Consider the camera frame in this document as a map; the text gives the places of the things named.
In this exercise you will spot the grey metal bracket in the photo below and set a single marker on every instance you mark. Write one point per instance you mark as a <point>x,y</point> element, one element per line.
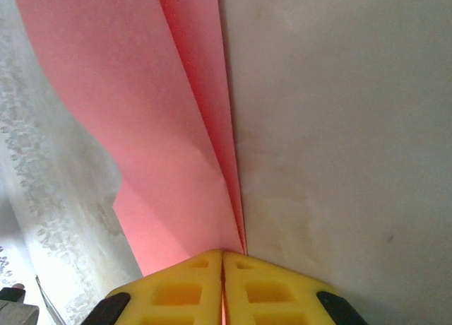
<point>14,307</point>

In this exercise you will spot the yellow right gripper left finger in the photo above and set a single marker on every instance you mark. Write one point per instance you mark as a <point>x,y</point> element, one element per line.
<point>169,293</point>

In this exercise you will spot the red square cloth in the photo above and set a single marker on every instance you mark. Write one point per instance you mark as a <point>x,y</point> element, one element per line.
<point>123,92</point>

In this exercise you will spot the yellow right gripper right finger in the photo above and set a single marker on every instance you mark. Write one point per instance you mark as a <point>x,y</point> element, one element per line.
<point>275,296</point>

